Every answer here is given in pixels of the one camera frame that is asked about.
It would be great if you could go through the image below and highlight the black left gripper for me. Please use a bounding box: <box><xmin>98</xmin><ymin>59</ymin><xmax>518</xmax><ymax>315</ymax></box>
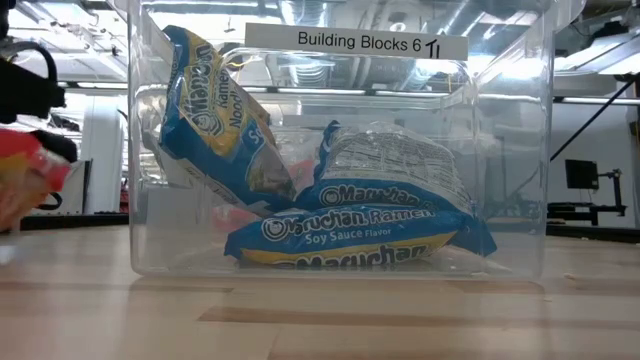
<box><xmin>0</xmin><ymin>57</ymin><xmax>80</xmax><ymax>164</ymax></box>

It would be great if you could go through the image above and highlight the orange Maruchan noodle packet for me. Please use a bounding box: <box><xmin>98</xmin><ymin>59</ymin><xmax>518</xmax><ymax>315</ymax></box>
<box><xmin>0</xmin><ymin>128</ymin><xmax>72</xmax><ymax>234</ymax></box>

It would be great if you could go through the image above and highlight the blue Maruchan noodle packet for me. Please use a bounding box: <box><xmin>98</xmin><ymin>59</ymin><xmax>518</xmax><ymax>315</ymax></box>
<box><xmin>158</xmin><ymin>24</ymin><xmax>299</xmax><ymax>214</ymax></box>
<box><xmin>294</xmin><ymin>119</ymin><xmax>499</xmax><ymax>257</ymax></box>
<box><xmin>223</xmin><ymin>203</ymin><xmax>469</xmax><ymax>269</ymax></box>

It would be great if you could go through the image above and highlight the labelled clear plastic container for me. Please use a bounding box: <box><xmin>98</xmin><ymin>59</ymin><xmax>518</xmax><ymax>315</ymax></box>
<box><xmin>107</xmin><ymin>0</ymin><xmax>586</xmax><ymax>281</ymax></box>

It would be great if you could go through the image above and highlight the black monitor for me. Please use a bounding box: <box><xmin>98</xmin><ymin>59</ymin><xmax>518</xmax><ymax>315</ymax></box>
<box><xmin>564</xmin><ymin>158</ymin><xmax>600</xmax><ymax>191</ymax></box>

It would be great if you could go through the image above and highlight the black diagonal pole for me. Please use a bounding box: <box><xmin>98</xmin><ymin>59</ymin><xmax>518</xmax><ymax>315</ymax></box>
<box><xmin>549</xmin><ymin>74</ymin><xmax>640</xmax><ymax>162</ymax></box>

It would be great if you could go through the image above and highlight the black monitor stand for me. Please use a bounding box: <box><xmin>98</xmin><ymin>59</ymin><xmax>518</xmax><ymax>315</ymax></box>
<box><xmin>547</xmin><ymin>168</ymin><xmax>629</xmax><ymax>227</ymax></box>

